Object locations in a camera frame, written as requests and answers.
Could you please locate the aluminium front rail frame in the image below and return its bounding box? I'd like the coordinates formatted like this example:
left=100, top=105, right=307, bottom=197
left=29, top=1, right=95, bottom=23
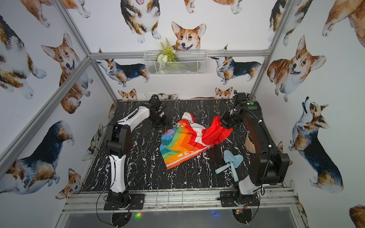
left=62, top=188, right=298, bottom=214

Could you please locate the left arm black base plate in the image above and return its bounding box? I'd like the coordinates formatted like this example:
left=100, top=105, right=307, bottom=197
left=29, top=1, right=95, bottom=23
left=104, top=194, right=145, bottom=211

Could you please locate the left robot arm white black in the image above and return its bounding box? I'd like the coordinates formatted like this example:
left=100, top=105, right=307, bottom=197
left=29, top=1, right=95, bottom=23
left=104, top=95, right=167, bottom=211

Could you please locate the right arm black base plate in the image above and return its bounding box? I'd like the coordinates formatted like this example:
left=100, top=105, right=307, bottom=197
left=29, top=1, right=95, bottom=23
left=218, top=191, right=259, bottom=208

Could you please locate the beige pot green plant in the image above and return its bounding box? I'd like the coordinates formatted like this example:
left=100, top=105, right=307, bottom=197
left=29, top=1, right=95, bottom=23
left=245, top=132, right=256, bottom=154

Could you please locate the light blue toy shovel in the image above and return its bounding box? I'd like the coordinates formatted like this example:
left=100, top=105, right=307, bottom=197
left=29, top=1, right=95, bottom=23
left=215, top=150, right=244, bottom=182

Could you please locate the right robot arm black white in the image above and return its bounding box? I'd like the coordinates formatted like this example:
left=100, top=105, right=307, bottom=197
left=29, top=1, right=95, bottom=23
left=220, top=90, right=290, bottom=207

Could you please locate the rainbow kids hooded jacket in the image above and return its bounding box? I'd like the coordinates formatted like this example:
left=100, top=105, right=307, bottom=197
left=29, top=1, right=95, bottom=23
left=159, top=112, right=233, bottom=170

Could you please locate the green fern with white flower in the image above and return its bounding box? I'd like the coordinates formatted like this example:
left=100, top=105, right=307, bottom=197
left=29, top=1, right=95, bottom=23
left=157, top=39, right=177, bottom=74

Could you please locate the white wire wall basket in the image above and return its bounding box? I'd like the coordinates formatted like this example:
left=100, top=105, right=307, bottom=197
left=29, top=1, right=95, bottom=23
left=144, top=50, right=208, bottom=76

